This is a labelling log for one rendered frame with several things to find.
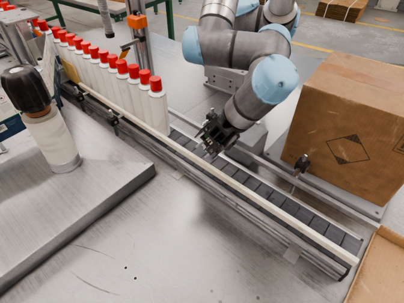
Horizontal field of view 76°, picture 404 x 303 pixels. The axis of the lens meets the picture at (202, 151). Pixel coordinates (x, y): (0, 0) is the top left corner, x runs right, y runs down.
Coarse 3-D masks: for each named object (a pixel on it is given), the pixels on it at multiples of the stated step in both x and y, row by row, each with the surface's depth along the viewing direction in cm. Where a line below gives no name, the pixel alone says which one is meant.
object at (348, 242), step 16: (112, 112) 95; (160, 144) 85; (192, 144) 83; (208, 160) 78; (224, 160) 78; (208, 176) 74; (240, 176) 74; (256, 192) 70; (272, 192) 70; (256, 208) 67; (288, 208) 66; (304, 208) 66; (288, 224) 64; (320, 224) 63; (304, 240) 61; (336, 240) 60; (352, 240) 60; (336, 256) 58
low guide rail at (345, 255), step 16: (96, 96) 98; (128, 112) 89; (144, 128) 85; (176, 144) 78; (192, 160) 75; (224, 176) 69; (240, 192) 68; (272, 208) 62; (304, 224) 59; (320, 240) 57; (352, 256) 54
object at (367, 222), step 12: (168, 108) 83; (192, 120) 79; (204, 132) 76; (252, 156) 68; (276, 168) 65; (288, 180) 64; (300, 180) 62; (312, 192) 60; (336, 204) 58; (360, 216) 55; (372, 228) 55
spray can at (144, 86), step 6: (144, 72) 75; (144, 78) 75; (144, 84) 76; (144, 90) 76; (144, 96) 78; (144, 102) 80; (144, 108) 81; (150, 108) 81; (144, 114) 84; (150, 114) 83; (150, 120) 84; (150, 126) 86
